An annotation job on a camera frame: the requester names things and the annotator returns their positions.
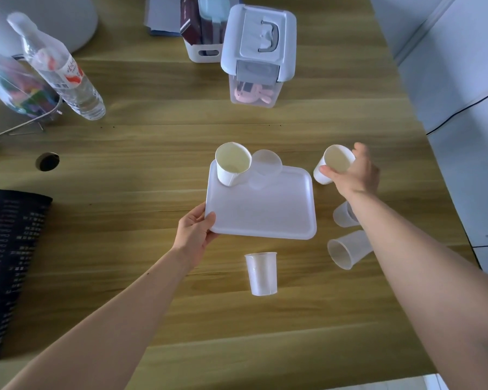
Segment person's left forearm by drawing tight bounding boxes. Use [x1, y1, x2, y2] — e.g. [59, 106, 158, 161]
[2, 248, 197, 390]

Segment white paper cup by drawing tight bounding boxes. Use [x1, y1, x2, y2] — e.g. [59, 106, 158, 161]
[313, 144, 356, 186]
[215, 142, 253, 187]

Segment light blue case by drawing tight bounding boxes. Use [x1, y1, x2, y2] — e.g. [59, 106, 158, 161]
[198, 0, 232, 45]

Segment white round container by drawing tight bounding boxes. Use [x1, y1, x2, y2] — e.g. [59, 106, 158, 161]
[0, 0, 98, 58]

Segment clear plastic cup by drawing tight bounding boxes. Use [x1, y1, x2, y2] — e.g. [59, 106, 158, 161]
[244, 252, 278, 297]
[327, 230, 374, 271]
[248, 149, 284, 190]
[333, 201, 361, 228]

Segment person's right hand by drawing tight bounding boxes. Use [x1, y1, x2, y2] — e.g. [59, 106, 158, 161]
[319, 143, 381, 200]

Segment clear bag colourful items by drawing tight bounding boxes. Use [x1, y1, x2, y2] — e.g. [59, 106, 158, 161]
[0, 44, 62, 118]

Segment white plastic tray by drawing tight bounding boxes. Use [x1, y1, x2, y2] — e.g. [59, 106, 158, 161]
[205, 160, 318, 240]

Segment clear storage box white lid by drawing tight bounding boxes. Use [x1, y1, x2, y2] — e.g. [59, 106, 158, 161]
[220, 4, 298, 109]

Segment clear plastic water bottle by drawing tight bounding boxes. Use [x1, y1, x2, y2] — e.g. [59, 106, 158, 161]
[7, 12, 107, 121]

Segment black cable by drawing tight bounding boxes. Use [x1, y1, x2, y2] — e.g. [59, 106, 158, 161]
[426, 87, 488, 137]

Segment person's left hand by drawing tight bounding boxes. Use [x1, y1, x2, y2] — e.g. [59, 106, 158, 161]
[173, 203, 220, 268]

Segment pink toy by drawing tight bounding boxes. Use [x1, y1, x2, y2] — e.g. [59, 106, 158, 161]
[235, 80, 274, 104]

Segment black mesh waste bin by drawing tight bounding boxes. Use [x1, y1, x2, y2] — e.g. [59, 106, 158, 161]
[0, 188, 54, 373]

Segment dark red packet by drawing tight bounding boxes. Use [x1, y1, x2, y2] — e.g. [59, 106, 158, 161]
[180, 0, 204, 46]

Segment blue and white papers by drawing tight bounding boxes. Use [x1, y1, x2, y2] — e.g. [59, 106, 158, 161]
[144, 0, 184, 37]

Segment person's right forearm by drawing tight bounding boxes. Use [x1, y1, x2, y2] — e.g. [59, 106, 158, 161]
[342, 190, 488, 390]

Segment white plastic basket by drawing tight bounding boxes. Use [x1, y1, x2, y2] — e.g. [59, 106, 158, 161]
[181, 0, 241, 64]

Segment metal wire rack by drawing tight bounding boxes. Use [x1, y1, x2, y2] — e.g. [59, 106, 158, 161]
[0, 54, 64, 156]

